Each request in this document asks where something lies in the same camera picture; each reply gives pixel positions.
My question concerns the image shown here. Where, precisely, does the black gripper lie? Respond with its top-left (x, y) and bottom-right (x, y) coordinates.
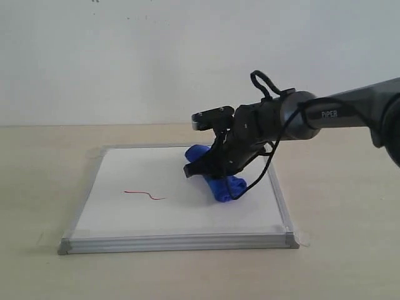
top-left (183, 127), bottom-right (275, 178)

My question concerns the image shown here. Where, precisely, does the blue cloth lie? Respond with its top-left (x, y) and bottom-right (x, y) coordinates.
top-left (184, 144), bottom-right (247, 203)

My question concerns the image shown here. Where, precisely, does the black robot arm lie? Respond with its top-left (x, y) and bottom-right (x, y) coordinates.
top-left (184, 78), bottom-right (399, 178)

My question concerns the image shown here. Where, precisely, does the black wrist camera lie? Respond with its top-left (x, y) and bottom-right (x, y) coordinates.
top-left (191, 106), bottom-right (234, 131)

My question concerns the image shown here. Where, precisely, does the white whiteboard aluminium frame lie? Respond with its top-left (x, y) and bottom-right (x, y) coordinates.
top-left (58, 145), bottom-right (299, 255)

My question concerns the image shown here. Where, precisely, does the black cable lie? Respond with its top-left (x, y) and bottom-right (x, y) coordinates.
top-left (218, 70), bottom-right (369, 201)

